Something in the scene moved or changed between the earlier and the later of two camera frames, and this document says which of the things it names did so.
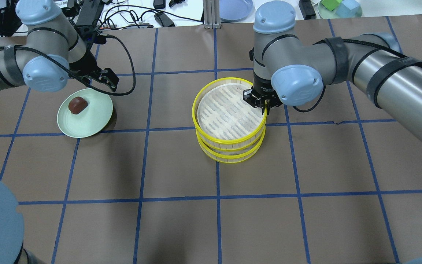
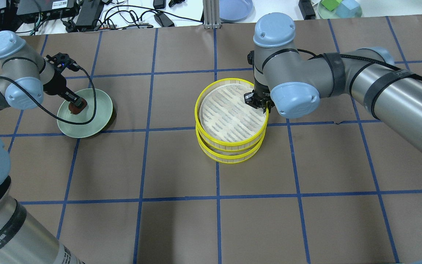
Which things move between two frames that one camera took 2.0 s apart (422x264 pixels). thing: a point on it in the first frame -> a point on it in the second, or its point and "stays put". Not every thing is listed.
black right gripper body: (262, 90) stays put
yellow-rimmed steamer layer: (222, 119) stays put
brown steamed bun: (77, 105) stays put
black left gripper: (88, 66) -> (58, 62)
